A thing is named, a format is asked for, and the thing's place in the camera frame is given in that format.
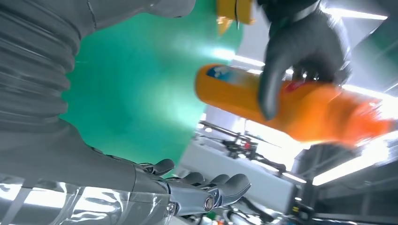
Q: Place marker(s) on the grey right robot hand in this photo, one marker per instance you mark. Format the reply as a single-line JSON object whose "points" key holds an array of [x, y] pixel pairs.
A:
{"points": [[77, 167]]}

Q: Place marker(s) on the black metal linkage frame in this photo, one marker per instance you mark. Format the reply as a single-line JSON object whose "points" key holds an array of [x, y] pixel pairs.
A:
{"points": [[245, 147]]}

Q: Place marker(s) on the yellow taped cardboard box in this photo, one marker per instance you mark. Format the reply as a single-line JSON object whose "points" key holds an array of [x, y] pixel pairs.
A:
{"points": [[230, 9]]}

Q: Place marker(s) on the white machine base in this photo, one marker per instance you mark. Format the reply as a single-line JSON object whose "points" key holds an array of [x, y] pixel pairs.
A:
{"points": [[217, 161]]}

